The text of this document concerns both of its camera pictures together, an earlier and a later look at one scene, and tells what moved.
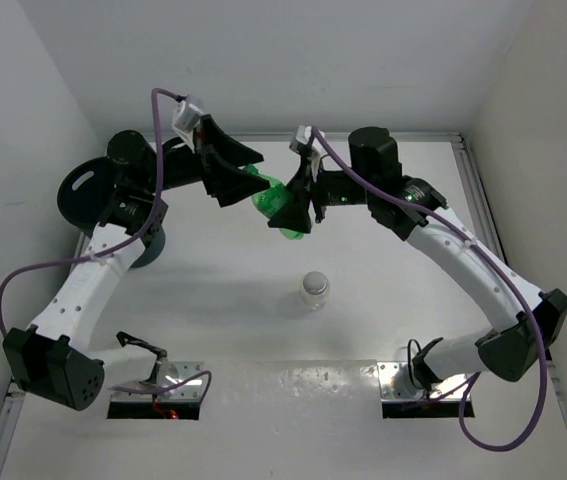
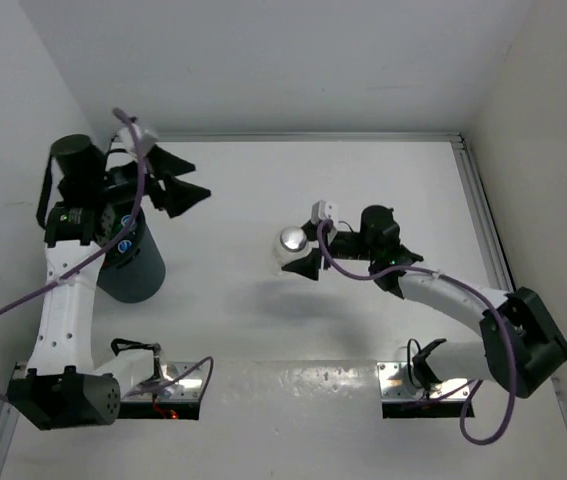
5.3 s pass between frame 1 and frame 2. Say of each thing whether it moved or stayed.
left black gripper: moved
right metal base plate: stayed
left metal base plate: stayed
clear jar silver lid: moved
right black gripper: moved
